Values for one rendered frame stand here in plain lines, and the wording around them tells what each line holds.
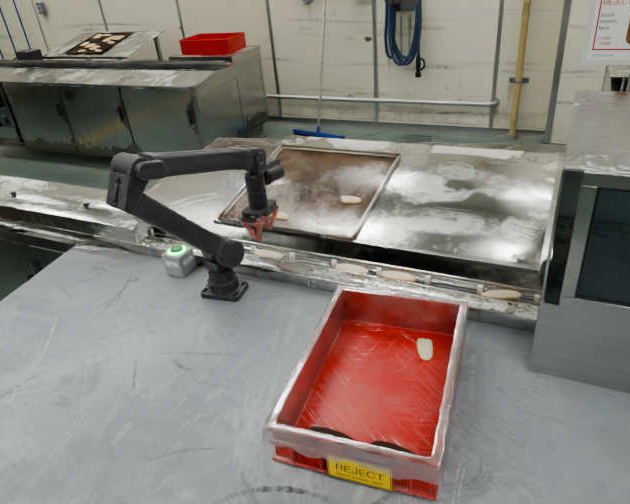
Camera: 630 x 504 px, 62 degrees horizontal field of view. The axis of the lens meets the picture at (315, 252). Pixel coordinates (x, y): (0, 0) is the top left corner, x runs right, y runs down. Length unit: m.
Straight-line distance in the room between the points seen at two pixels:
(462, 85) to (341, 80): 1.18
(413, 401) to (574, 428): 0.31
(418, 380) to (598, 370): 0.37
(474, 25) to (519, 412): 4.14
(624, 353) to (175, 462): 0.92
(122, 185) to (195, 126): 3.13
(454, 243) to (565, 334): 0.49
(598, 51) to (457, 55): 3.22
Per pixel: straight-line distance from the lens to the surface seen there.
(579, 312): 1.17
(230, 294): 1.52
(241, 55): 5.04
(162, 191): 2.33
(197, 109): 4.28
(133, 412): 1.28
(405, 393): 1.19
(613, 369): 1.26
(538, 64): 5.00
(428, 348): 1.28
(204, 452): 1.15
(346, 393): 1.19
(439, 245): 1.56
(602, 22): 1.91
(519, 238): 1.59
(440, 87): 5.16
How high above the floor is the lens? 1.68
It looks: 31 degrees down
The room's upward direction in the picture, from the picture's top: 6 degrees counter-clockwise
